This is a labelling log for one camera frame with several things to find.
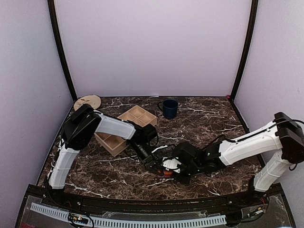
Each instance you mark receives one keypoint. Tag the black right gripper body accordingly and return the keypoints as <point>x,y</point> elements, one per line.
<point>177,175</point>

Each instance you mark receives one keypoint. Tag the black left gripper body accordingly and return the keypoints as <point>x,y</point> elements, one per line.
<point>149,161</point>

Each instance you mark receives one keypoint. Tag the purple striped sock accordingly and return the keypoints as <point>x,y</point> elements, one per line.
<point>164,174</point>

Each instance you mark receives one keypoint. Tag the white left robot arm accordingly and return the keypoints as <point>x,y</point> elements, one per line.
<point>81,126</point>

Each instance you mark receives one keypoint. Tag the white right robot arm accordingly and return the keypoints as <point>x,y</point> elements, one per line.
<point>283,135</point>

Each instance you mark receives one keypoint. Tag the wooden compartment tray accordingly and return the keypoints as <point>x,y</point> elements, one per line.
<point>112,134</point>

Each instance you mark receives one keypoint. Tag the dark blue mug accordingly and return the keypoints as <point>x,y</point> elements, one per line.
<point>169,108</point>

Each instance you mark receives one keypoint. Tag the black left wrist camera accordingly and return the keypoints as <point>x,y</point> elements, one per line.
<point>150,133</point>

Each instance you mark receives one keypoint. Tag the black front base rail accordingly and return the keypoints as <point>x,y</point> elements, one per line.
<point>227,204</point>

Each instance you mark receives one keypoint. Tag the white slotted cable duct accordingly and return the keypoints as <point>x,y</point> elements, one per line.
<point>128,220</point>

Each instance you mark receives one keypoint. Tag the left black frame post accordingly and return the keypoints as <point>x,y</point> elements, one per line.
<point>60,49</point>

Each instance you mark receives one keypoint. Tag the black frame post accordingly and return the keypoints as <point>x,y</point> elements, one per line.
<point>60,49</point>
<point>246,48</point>

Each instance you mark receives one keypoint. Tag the right black frame post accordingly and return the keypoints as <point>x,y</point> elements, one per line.
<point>246,48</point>

